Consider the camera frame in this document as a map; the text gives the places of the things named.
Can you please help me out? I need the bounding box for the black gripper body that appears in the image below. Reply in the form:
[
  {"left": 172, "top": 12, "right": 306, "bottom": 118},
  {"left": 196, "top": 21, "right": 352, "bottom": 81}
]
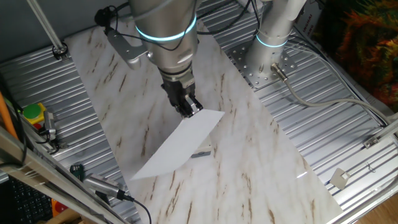
[{"left": 160, "top": 79, "right": 197, "bottom": 108}]

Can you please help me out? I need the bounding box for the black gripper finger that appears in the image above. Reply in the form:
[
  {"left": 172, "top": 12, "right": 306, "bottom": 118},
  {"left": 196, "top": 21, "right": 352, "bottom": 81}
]
[
  {"left": 173, "top": 102, "right": 191, "bottom": 119},
  {"left": 185, "top": 94, "right": 205, "bottom": 118}
]

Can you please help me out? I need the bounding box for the white paper sheet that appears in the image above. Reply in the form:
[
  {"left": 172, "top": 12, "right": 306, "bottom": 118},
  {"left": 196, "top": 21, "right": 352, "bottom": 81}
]
[{"left": 129, "top": 108, "right": 226, "bottom": 181}]

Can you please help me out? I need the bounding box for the marble pattern table mat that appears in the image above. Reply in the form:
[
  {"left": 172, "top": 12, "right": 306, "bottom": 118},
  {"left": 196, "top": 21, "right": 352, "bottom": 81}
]
[{"left": 63, "top": 0, "right": 344, "bottom": 224}]

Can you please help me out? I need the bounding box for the black pole foot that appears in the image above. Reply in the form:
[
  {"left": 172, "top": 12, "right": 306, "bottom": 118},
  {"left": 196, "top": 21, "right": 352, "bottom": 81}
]
[{"left": 52, "top": 42, "right": 70, "bottom": 61}]

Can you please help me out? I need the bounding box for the white cardboard with red print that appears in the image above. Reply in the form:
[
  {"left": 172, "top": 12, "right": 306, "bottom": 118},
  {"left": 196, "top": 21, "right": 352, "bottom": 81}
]
[{"left": 294, "top": 6, "right": 317, "bottom": 37}]

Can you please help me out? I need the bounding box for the yellow button box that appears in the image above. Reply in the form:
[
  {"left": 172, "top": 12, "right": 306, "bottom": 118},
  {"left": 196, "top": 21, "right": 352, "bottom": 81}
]
[{"left": 23, "top": 102, "right": 47, "bottom": 125}]

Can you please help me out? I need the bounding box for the orange box with red button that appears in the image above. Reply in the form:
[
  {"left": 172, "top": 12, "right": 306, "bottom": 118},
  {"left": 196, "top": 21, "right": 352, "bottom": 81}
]
[{"left": 50, "top": 198, "right": 69, "bottom": 218}]

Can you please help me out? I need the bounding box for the wooden box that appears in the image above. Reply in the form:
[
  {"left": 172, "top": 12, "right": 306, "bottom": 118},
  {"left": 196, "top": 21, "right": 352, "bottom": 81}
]
[{"left": 37, "top": 208, "right": 85, "bottom": 224}]

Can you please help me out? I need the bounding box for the black keyboard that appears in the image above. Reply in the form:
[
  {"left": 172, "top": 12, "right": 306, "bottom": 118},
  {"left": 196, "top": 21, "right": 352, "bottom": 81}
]
[{"left": 7, "top": 177, "right": 53, "bottom": 224}]

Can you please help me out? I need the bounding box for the colourful patterned cloth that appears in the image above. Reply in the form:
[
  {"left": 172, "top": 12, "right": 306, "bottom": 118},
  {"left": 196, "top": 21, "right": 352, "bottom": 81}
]
[{"left": 310, "top": 0, "right": 398, "bottom": 105}]

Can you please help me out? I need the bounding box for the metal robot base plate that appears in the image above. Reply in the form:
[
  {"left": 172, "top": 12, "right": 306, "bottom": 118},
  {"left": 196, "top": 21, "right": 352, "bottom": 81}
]
[{"left": 226, "top": 40, "right": 298, "bottom": 91}]

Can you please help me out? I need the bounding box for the grey cable with metal connector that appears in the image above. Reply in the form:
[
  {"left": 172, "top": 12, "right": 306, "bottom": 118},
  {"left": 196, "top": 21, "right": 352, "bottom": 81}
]
[{"left": 270, "top": 62, "right": 393, "bottom": 123}]

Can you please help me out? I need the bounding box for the black device cable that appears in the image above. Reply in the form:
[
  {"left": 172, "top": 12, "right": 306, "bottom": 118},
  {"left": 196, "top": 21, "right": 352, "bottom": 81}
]
[{"left": 118, "top": 189, "right": 153, "bottom": 224}]

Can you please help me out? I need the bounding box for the black camera cable with plug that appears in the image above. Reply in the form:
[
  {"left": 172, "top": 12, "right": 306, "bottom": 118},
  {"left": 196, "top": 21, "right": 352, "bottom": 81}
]
[{"left": 94, "top": 1, "right": 193, "bottom": 52}]

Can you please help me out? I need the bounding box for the black cable bundle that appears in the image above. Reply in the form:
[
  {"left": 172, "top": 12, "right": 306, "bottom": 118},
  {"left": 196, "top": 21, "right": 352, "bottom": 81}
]
[{"left": 253, "top": 0, "right": 262, "bottom": 34}]

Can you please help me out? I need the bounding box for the white cable bundle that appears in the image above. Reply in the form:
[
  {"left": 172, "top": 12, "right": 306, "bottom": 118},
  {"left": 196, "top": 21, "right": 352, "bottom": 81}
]
[{"left": 284, "top": 34, "right": 389, "bottom": 127}]

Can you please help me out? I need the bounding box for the silver camera on mount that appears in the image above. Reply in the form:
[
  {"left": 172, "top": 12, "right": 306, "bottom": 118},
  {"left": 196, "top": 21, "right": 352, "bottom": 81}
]
[{"left": 39, "top": 110, "right": 68, "bottom": 150}]

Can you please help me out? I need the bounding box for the aluminium frame pole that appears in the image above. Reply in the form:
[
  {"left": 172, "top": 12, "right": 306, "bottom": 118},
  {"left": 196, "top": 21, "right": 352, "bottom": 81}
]
[{"left": 26, "top": 0, "right": 65, "bottom": 52}]

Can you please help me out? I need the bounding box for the aluminium frame beam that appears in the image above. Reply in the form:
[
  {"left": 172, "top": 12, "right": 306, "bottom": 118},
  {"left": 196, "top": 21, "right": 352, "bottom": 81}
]
[{"left": 0, "top": 124, "right": 125, "bottom": 224}]

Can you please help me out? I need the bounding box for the small white adhesive mount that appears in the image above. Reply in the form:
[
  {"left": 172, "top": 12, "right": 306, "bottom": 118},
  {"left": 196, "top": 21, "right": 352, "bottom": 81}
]
[{"left": 329, "top": 167, "right": 351, "bottom": 190}]

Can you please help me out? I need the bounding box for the orange handle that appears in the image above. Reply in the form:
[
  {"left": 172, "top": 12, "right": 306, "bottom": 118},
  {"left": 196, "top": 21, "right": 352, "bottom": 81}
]
[{"left": 0, "top": 91, "right": 18, "bottom": 139}]

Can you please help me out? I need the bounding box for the small metal corner bracket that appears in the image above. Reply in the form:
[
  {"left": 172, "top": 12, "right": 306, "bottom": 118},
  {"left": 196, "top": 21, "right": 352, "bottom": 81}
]
[{"left": 363, "top": 136, "right": 381, "bottom": 149}]

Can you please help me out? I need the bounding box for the aluminium frame bar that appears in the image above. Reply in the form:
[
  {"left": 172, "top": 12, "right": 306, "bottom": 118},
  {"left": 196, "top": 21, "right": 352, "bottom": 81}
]
[{"left": 373, "top": 113, "right": 398, "bottom": 144}]

